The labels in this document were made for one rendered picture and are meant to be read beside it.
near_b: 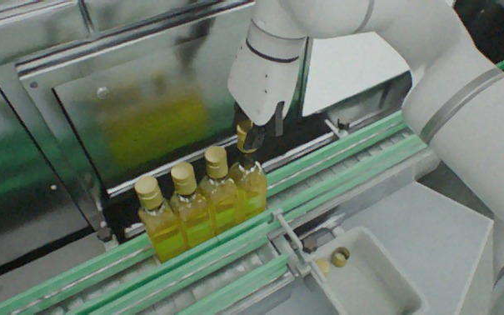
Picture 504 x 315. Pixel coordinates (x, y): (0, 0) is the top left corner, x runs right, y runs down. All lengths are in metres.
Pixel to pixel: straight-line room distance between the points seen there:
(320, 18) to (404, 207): 0.79
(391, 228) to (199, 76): 0.64
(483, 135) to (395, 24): 0.19
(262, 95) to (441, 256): 0.71
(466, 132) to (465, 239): 0.80
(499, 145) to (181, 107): 0.51
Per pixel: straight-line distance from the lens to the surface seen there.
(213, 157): 0.62
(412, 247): 1.07
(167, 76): 0.66
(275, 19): 0.49
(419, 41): 0.47
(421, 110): 0.36
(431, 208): 1.15
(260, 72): 0.52
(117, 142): 0.71
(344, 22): 0.41
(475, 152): 0.35
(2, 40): 0.57
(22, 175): 0.77
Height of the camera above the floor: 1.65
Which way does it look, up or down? 52 degrees down
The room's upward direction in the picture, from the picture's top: straight up
